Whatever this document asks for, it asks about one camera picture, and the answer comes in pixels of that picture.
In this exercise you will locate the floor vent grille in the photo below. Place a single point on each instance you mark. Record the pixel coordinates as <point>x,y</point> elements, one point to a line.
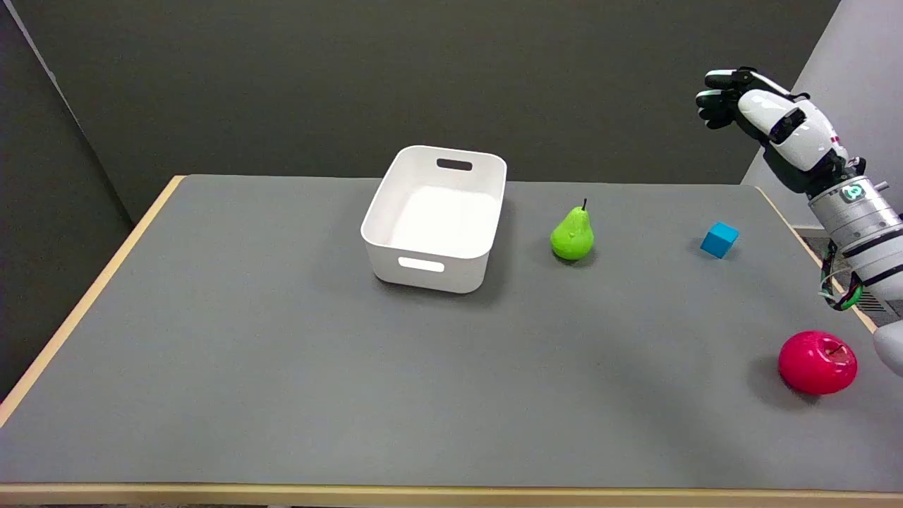
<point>875,303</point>

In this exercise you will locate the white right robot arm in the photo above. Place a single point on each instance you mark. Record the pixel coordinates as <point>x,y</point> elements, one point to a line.
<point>864,226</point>

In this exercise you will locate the green pear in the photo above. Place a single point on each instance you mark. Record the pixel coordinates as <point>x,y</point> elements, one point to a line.
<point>572,236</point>

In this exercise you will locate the white plastic bin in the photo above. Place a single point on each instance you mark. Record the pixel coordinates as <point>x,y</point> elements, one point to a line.
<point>435,219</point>

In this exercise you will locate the red apple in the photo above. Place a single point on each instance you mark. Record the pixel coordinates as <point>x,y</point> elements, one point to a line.
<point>817,362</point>

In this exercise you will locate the blue cube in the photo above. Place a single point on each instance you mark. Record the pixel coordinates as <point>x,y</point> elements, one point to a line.
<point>719,240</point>

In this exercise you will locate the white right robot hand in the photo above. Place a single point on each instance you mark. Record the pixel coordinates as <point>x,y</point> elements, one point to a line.
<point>783,127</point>

